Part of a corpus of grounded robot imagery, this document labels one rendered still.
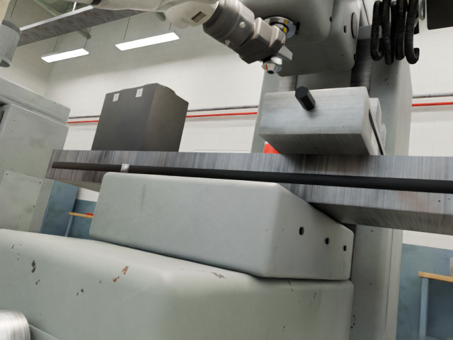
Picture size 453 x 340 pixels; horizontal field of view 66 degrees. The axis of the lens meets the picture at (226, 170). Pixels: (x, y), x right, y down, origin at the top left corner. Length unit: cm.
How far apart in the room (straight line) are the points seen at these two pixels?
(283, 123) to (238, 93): 582
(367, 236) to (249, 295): 65
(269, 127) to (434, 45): 530
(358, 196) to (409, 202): 7
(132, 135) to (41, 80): 1014
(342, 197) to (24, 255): 43
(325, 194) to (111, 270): 35
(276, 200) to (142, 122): 51
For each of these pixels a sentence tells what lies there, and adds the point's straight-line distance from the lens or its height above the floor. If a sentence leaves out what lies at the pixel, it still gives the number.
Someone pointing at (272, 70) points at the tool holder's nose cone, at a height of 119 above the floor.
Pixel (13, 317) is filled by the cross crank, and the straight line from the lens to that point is 40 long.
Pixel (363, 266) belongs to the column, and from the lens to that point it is 103.
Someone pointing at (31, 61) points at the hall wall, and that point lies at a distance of 1094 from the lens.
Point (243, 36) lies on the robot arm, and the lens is 76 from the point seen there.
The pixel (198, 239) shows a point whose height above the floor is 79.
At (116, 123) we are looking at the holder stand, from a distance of 96.
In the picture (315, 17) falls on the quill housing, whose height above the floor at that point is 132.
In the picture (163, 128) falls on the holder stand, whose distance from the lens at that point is 89.
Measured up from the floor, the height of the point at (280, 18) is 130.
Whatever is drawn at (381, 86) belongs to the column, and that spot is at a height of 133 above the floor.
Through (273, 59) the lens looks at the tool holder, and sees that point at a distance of 83.
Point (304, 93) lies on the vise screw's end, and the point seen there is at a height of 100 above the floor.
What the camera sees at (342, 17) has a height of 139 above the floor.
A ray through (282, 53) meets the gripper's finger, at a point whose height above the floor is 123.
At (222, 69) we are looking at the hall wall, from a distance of 682.
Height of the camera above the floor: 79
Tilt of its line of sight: 12 degrees up
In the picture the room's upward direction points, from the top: 10 degrees clockwise
